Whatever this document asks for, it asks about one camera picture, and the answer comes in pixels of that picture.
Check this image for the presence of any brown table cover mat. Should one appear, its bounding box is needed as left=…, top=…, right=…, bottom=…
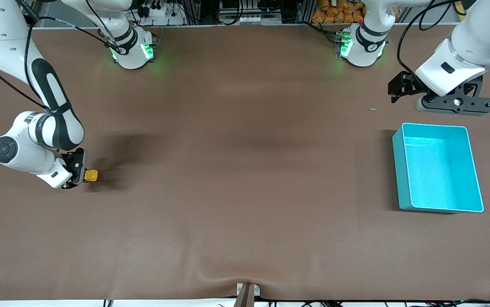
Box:
left=0, top=23, right=490, bottom=301

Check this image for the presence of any metal table edge bracket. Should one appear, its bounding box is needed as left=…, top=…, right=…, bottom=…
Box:
left=236, top=283, right=261, bottom=307

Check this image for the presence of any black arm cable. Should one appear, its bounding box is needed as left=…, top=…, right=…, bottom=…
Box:
left=0, top=0, right=122, bottom=111
left=396, top=0, right=478, bottom=79

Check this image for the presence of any teal plastic storage bin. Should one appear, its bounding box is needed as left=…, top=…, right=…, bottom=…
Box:
left=392, top=122, right=484, bottom=213

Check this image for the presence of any orange packaged goods pile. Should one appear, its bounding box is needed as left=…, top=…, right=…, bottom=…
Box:
left=312, top=0, right=367, bottom=24

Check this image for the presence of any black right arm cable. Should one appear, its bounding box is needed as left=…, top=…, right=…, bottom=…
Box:
left=0, top=0, right=122, bottom=111

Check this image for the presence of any white power strip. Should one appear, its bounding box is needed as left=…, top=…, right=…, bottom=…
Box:
left=141, top=3, right=187, bottom=26

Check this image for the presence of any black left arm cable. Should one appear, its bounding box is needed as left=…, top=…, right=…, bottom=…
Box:
left=396, top=0, right=478, bottom=79

